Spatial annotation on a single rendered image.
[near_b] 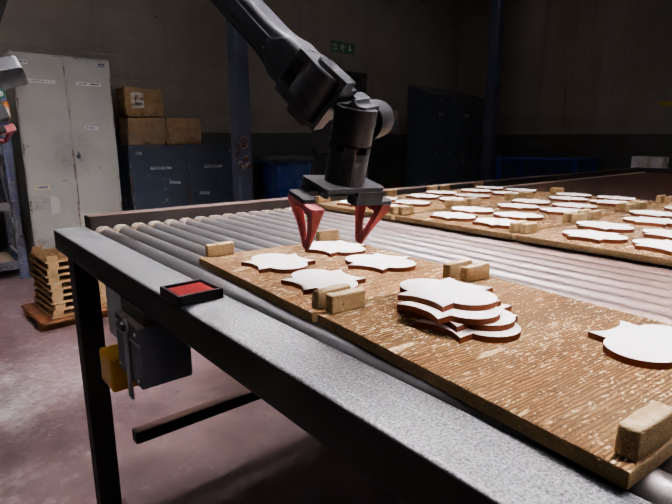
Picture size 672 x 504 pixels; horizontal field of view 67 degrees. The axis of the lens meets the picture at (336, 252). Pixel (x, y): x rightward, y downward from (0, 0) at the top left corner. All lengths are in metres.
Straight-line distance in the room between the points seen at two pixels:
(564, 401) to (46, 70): 5.08
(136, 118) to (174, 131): 0.40
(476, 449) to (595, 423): 0.10
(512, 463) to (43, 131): 5.03
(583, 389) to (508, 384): 0.07
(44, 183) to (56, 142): 0.38
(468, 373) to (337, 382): 0.14
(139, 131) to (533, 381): 5.29
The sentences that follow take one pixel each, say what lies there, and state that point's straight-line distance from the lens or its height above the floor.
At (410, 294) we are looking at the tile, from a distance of 0.67.
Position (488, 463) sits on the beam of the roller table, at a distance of 0.45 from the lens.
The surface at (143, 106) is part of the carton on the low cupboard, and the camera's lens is 5.63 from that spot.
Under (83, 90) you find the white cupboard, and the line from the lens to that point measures 5.35.
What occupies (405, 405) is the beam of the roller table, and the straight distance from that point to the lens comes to 0.52.
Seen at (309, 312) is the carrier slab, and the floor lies 0.93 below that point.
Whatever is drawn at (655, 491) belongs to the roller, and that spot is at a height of 0.91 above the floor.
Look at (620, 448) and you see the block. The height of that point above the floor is 0.94.
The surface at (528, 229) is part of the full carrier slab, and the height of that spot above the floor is 0.95.
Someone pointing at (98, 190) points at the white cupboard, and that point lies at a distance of 5.37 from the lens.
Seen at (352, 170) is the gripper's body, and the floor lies 1.13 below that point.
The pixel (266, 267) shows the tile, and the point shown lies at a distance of 0.91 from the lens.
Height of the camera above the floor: 1.17
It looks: 13 degrees down
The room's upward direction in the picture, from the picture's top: straight up
